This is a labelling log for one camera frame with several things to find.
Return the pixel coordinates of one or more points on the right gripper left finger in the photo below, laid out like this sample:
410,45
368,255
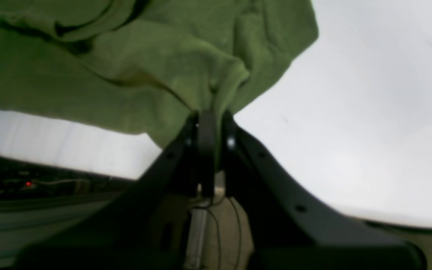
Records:
142,228

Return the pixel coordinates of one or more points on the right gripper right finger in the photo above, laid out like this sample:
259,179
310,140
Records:
293,230

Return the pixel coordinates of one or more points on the olive green T-shirt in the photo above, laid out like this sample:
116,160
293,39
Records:
142,66

